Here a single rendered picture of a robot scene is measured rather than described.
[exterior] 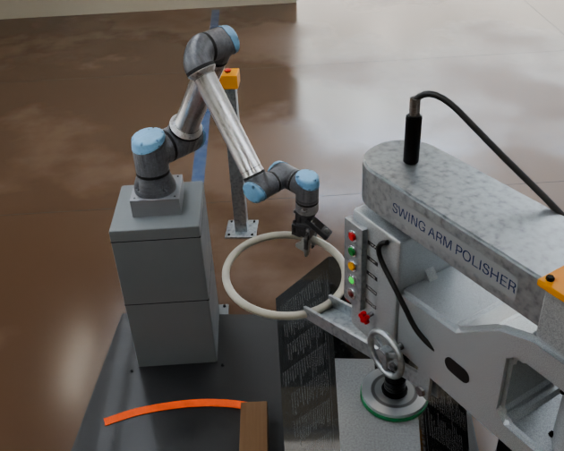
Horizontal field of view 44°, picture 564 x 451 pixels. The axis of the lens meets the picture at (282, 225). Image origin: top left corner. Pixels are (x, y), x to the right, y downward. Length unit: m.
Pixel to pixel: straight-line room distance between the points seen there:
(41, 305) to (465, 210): 3.02
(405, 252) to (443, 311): 0.17
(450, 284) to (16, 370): 2.55
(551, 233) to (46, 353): 2.89
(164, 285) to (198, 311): 0.22
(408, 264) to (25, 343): 2.61
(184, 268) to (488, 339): 1.83
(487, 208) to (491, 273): 0.17
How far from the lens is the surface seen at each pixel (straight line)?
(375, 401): 2.29
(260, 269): 4.16
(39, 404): 3.64
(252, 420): 3.16
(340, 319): 2.46
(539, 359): 1.58
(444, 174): 1.76
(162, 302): 3.34
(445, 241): 1.62
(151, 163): 3.06
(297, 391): 2.53
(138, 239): 3.13
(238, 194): 4.32
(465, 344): 1.74
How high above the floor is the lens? 2.54
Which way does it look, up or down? 34 degrees down
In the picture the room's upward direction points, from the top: 3 degrees counter-clockwise
